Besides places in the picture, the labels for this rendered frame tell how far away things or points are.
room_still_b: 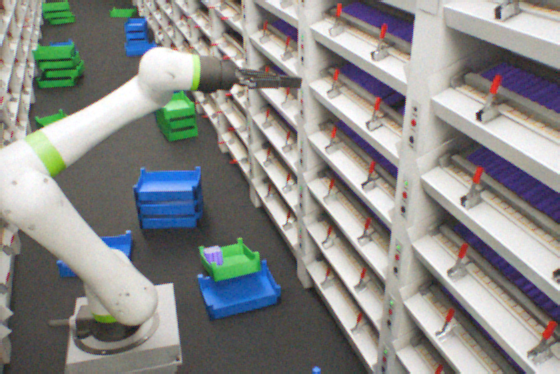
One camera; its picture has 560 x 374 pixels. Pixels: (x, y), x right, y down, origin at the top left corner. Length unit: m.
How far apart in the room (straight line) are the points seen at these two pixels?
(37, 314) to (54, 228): 1.21
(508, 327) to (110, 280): 0.91
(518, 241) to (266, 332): 1.26
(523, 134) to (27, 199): 0.98
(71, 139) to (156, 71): 0.26
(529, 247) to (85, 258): 0.96
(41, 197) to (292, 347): 1.19
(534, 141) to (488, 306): 0.39
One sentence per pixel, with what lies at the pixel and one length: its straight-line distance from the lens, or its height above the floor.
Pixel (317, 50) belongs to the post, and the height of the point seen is 1.02.
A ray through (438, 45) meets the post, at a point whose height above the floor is 1.22.
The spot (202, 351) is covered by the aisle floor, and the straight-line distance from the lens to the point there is 2.11.
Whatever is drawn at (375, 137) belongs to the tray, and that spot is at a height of 0.91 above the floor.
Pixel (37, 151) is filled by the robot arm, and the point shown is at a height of 0.97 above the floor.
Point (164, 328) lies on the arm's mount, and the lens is 1.70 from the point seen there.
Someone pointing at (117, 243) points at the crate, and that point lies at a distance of 2.70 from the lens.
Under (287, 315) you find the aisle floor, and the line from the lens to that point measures 2.22.
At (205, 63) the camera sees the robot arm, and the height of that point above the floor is 1.12.
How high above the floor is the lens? 1.52
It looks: 30 degrees down
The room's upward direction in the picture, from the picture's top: straight up
